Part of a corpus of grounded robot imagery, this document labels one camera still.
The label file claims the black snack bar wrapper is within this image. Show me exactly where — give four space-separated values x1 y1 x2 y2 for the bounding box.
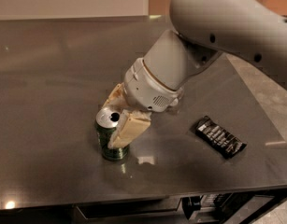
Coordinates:
195 116 247 159

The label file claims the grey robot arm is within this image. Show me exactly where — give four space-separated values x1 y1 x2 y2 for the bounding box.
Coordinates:
104 0 287 149

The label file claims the black equipment under table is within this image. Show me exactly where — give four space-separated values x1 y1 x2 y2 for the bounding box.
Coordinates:
181 193 273 224

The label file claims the green soda can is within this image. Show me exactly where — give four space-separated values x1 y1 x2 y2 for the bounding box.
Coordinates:
94 105 129 161

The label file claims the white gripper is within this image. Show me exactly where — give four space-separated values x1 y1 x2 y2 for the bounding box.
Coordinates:
103 58 184 149

